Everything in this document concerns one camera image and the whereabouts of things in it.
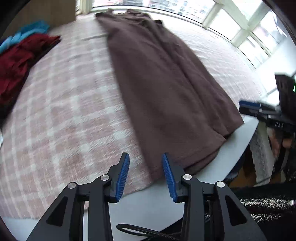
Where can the dark red garment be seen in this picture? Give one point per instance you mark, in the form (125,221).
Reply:
(16,64)

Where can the person's right hand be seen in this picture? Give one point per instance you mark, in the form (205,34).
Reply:
(288,141)

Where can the pink plaid blanket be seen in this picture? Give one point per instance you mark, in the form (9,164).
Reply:
(57,127)

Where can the white window frame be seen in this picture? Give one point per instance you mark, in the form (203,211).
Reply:
(242,34)

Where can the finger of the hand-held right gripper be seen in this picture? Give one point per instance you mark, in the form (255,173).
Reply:
(249,103)
(247,110)

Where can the brown sweater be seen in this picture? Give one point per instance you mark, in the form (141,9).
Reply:
(161,92)

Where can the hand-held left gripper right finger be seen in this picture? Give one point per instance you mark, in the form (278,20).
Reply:
(170,178)

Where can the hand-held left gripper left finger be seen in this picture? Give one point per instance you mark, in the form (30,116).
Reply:
(121,178)

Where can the person's black speckled top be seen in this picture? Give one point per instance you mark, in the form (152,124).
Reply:
(266,199)

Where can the white lace cloth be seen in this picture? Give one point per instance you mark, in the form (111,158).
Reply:
(261,157)

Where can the teal garment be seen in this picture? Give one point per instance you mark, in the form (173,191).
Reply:
(30,29)

